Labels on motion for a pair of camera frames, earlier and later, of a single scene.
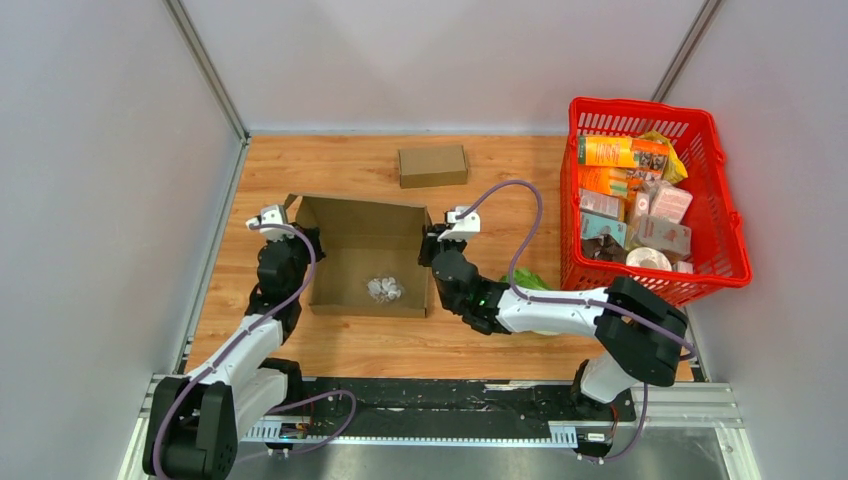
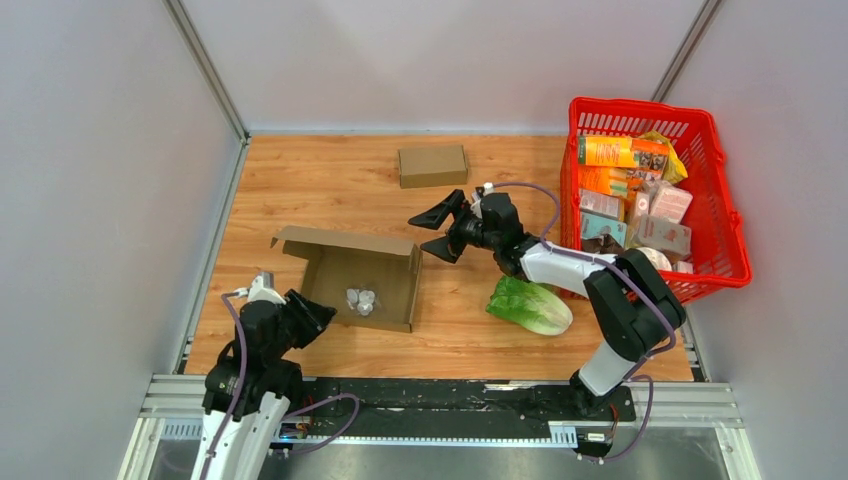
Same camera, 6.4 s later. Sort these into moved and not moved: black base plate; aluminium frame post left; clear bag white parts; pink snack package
Moved: clear bag white parts
Not moved: aluminium frame post left; black base plate; pink snack package
